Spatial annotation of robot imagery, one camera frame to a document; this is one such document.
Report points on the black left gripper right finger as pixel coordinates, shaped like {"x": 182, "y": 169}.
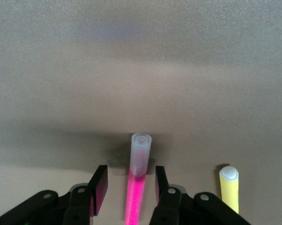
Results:
{"x": 163, "y": 187}

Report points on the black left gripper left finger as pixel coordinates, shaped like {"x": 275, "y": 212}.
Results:
{"x": 99, "y": 187}

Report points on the pink marker with clear cap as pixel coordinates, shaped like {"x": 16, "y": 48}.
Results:
{"x": 133, "y": 199}

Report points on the yellow marker with clear cap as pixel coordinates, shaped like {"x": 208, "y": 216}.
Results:
{"x": 230, "y": 192}

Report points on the brown table cover mat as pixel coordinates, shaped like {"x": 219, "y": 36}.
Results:
{"x": 84, "y": 70}

